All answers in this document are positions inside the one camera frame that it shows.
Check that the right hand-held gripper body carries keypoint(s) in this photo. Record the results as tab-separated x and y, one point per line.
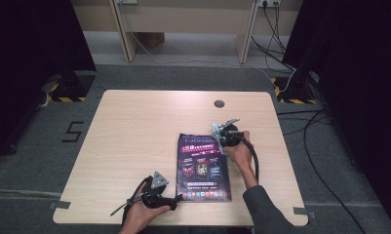
232	136

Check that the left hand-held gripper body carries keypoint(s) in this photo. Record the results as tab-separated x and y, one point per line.
155	195

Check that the dark blue illustrated book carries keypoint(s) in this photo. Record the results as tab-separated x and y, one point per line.
203	172

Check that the person's right hand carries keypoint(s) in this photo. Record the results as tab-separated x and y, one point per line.
242	154

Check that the person's left hand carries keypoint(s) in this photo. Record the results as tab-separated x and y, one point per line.
137	217

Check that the black stand base striped tape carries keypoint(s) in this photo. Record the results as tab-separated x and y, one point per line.
72	87
295	94

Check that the grey tape piece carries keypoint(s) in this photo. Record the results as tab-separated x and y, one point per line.
59	204
305	212

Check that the brown cardboard box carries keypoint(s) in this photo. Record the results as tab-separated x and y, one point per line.
152	39

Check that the beige wooden desk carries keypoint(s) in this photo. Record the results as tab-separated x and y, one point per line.
183	16

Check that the black curtain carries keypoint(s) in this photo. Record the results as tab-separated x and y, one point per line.
27	65
362	97

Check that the white power strip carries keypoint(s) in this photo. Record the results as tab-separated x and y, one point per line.
269	2

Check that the white wall socket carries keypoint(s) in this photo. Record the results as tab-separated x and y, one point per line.
127	1

